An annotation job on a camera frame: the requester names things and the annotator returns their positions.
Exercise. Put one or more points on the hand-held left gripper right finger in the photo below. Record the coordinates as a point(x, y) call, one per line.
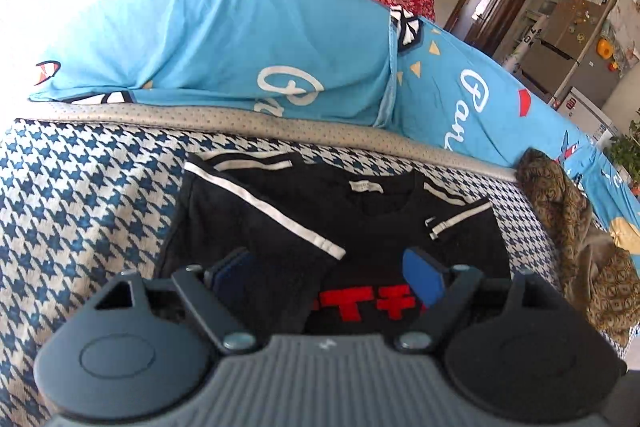
point(422, 277)

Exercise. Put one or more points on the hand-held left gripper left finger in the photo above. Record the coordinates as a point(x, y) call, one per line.
point(235, 277)

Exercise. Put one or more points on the black t-shirt with red print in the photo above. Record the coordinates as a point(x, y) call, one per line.
point(280, 237)

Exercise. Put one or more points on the brown patterned cloth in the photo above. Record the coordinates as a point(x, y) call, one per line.
point(575, 227)

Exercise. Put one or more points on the houndstooth mat with beige border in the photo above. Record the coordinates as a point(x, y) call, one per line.
point(75, 207)

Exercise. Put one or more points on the white small appliance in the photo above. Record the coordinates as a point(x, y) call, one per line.
point(582, 112)

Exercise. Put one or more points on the steel refrigerator with magnets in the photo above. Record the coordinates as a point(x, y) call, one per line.
point(570, 37)

